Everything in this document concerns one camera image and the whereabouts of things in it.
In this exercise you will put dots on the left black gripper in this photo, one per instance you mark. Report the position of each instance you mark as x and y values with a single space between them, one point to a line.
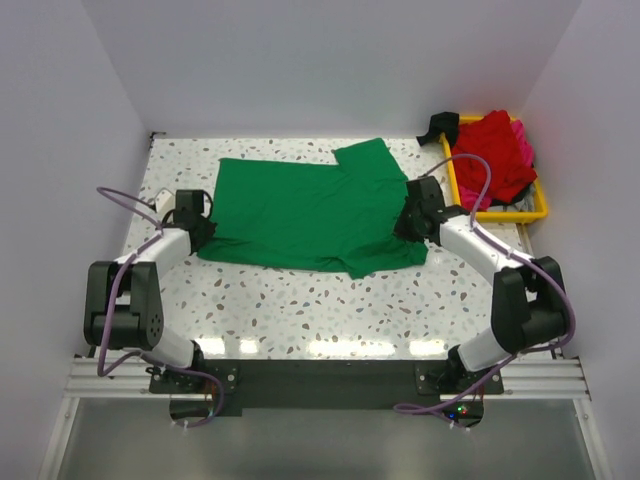
209 228

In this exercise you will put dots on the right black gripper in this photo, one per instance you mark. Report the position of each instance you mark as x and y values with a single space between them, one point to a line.
400 228

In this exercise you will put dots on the green t shirt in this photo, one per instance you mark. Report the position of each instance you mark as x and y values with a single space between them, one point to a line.
335 218

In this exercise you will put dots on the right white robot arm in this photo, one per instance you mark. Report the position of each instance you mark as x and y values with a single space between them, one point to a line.
530 310

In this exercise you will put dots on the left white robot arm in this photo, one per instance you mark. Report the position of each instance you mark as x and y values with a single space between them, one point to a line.
124 315

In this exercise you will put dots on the yellow plastic bin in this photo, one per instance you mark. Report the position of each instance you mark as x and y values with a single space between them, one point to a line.
494 214

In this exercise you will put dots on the black garment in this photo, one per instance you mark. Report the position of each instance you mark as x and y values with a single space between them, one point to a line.
442 124

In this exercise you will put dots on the grey garment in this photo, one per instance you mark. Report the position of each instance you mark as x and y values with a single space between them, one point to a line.
524 201

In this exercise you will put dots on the red t shirt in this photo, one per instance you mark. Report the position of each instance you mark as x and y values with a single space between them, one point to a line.
495 155

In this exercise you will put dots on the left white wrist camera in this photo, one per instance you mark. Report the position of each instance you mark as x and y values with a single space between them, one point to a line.
164 201

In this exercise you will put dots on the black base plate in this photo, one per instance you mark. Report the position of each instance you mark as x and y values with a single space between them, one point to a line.
312 384

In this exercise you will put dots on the aluminium rail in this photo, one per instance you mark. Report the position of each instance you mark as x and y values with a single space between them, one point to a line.
522 379

